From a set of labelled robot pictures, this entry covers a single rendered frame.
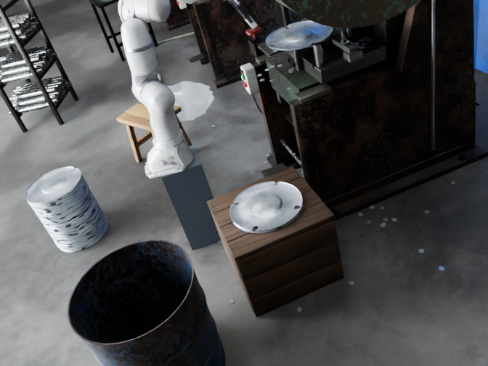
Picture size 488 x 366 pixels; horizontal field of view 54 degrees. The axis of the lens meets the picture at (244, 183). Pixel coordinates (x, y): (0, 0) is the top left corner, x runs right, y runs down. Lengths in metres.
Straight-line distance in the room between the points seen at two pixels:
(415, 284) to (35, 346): 1.61
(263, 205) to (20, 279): 1.40
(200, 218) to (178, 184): 0.22
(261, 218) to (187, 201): 0.46
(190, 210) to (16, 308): 0.97
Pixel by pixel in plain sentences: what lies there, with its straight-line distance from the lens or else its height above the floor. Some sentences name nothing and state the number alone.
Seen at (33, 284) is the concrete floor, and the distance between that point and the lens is 2.67.
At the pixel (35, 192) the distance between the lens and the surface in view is 2.64.
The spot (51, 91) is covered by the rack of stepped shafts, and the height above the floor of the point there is 0.25.
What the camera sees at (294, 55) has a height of 0.72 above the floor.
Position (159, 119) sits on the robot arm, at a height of 0.70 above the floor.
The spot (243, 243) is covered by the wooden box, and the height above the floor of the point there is 0.35.
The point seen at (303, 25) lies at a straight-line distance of 2.27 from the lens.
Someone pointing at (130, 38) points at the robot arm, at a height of 1.03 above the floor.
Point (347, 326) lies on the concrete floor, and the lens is 1.92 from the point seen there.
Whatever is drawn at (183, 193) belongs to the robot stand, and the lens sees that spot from 2.15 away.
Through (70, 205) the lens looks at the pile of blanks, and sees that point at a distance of 2.53.
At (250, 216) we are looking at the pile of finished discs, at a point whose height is 0.36.
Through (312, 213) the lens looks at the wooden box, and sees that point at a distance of 1.83.
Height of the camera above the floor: 1.57
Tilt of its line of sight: 36 degrees down
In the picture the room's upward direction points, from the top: 17 degrees counter-clockwise
